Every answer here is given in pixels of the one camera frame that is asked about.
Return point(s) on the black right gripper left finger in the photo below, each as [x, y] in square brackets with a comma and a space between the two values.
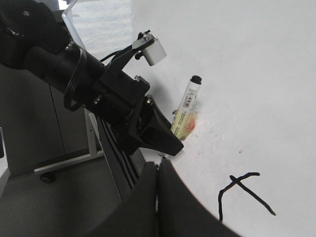
[135, 216]

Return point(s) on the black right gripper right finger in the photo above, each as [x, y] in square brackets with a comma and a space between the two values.
[180, 214]

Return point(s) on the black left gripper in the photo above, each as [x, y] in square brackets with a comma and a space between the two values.
[119, 100]

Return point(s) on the white whiteboard marker with tape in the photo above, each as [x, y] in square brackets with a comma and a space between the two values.
[185, 117]

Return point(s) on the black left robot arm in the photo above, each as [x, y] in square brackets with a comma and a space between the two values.
[32, 40]

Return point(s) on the grey whiteboard stand leg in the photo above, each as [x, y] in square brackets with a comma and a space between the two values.
[46, 170]

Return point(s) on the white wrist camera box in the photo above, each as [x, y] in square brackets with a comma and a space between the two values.
[154, 53]

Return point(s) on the white whiteboard with aluminium frame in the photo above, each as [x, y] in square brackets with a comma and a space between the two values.
[256, 108]

